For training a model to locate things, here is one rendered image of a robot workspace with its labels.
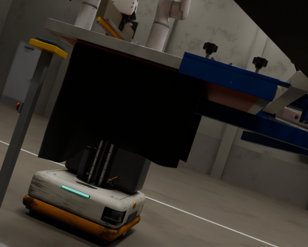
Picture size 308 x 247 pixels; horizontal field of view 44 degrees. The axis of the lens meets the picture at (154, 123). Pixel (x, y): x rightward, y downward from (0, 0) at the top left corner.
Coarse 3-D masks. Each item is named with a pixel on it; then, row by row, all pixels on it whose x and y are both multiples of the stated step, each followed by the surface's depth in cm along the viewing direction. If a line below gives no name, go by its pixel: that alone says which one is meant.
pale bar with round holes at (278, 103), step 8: (296, 72) 111; (288, 80) 122; (296, 80) 110; (304, 80) 110; (280, 88) 137; (288, 88) 116; (296, 88) 110; (304, 88) 110; (280, 96) 130; (288, 96) 125; (296, 96) 121; (272, 104) 151; (280, 104) 145; (272, 112) 172
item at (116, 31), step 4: (96, 16) 139; (104, 20) 139; (108, 20) 138; (108, 24) 143; (112, 24) 142; (112, 28) 148; (116, 28) 148; (116, 32) 153; (120, 32) 154; (120, 36) 159; (124, 36) 160; (124, 40) 164
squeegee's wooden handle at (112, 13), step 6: (102, 0) 136; (108, 0) 136; (102, 6) 136; (108, 6) 137; (114, 6) 142; (102, 12) 136; (108, 12) 139; (114, 12) 144; (102, 18) 137; (108, 18) 140; (114, 18) 146; (120, 18) 152; (114, 24) 148; (126, 24) 161; (126, 30) 164; (132, 30) 173; (126, 36) 167
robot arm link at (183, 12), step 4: (180, 0) 201; (184, 0) 199; (188, 0) 201; (180, 4) 202; (184, 4) 200; (188, 4) 203; (180, 8) 202; (184, 8) 202; (188, 8) 205; (180, 12) 203; (184, 12) 203; (188, 12) 208; (180, 16) 204; (184, 16) 205
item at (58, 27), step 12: (48, 24) 129; (60, 24) 128; (60, 36) 135; (72, 36) 127; (84, 36) 126; (96, 36) 126; (108, 36) 125; (72, 48) 154; (108, 48) 125; (120, 48) 124; (132, 48) 124; (144, 48) 123; (144, 60) 126; (156, 60) 122; (168, 60) 121; (180, 60) 121; (252, 108) 152
